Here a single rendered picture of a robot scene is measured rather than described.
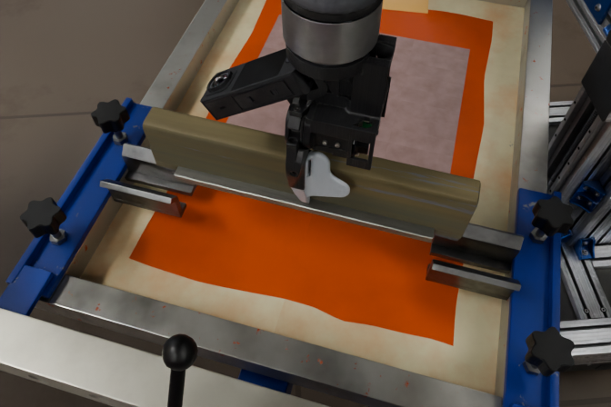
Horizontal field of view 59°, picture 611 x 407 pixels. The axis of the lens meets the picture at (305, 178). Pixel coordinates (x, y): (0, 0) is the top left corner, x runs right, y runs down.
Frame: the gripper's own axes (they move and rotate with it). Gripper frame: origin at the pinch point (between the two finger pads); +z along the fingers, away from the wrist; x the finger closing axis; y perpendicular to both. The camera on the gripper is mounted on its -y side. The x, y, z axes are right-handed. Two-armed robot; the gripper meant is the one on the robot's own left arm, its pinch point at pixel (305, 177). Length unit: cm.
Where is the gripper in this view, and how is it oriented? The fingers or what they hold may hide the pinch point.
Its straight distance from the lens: 59.3
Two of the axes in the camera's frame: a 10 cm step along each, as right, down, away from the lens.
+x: 2.7, -7.8, 5.6
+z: 0.0, 5.8, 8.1
